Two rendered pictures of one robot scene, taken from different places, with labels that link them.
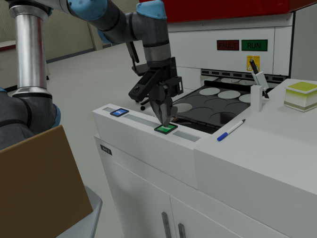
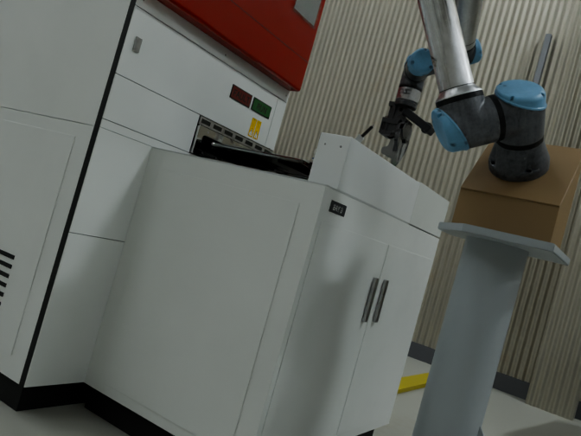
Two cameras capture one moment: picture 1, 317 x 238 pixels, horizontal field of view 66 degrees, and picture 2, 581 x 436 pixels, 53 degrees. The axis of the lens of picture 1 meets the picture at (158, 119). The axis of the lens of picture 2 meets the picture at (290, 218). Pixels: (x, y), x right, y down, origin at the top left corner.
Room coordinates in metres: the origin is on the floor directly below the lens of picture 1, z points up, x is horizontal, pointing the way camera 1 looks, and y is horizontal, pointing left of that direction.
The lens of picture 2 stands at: (1.51, 1.65, 0.68)
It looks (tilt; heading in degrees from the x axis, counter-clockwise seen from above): 1 degrees up; 252
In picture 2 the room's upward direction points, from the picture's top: 16 degrees clockwise
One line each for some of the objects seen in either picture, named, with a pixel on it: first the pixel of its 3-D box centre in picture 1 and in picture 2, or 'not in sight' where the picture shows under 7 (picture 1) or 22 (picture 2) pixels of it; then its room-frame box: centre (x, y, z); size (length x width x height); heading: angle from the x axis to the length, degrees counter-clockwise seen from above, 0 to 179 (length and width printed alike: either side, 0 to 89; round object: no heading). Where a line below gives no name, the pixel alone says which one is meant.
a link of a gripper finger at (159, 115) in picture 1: (163, 110); (389, 151); (0.72, -0.02, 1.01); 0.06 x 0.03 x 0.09; 130
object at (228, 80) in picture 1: (237, 88); (234, 156); (1.13, -0.41, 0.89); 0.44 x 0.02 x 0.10; 40
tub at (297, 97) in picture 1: (302, 96); not in sight; (0.69, -0.45, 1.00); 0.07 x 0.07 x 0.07; 21
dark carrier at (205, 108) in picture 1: (215, 103); (284, 165); (0.98, -0.26, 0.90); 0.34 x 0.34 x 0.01; 40
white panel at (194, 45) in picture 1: (207, 60); (210, 105); (1.27, -0.31, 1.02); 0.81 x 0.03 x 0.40; 40
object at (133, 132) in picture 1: (144, 137); (370, 182); (0.80, 0.06, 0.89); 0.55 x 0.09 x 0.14; 40
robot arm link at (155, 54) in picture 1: (156, 52); (407, 97); (0.71, -0.03, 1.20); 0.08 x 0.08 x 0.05
